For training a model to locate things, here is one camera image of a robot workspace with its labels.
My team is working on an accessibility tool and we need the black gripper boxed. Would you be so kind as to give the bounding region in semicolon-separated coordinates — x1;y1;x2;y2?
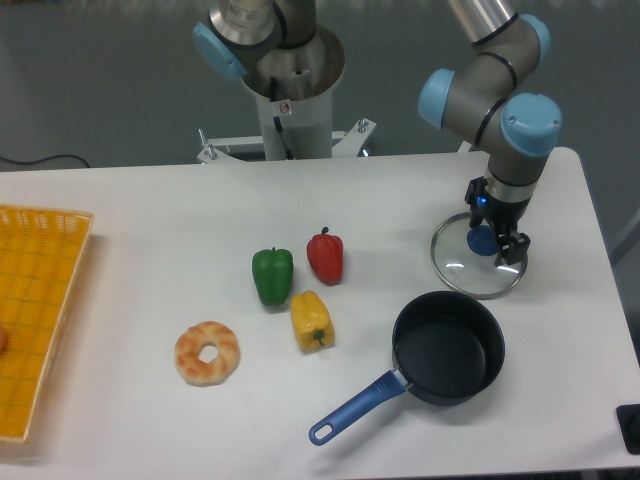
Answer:
464;175;533;267

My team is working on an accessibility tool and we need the glass lid blue knob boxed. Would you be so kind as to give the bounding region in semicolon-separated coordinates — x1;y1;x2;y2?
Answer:
430;212;528;300

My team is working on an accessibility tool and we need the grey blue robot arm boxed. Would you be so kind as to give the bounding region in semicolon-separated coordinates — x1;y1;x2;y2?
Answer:
192;1;562;265

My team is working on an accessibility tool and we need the red bell pepper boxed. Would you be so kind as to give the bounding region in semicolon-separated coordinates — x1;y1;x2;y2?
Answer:
306;227;344;285

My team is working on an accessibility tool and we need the yellow bell pepper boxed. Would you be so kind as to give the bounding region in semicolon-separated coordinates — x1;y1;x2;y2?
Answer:
290;291;336;352

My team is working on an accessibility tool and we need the green bell pepper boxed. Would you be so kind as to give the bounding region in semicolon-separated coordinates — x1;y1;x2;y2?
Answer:
251;248;294;306

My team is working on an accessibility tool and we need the black device table corner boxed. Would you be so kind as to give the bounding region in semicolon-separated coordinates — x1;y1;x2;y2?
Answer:
616;404;640;455

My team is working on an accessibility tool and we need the yellow woven basket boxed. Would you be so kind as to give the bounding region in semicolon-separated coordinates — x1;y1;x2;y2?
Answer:
1;204;94;443

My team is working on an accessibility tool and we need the black saucepan blue handle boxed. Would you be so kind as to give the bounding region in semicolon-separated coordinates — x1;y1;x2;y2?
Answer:
308;291;506;446

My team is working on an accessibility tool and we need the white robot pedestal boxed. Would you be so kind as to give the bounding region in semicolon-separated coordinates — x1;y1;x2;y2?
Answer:
193;24;376;161

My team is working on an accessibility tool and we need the bagel bread ring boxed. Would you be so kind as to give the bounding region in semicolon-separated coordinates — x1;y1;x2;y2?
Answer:
173;320;241;387

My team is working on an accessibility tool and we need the black cable on floor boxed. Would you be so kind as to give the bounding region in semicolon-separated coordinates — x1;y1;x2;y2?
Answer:
0;153;91;168

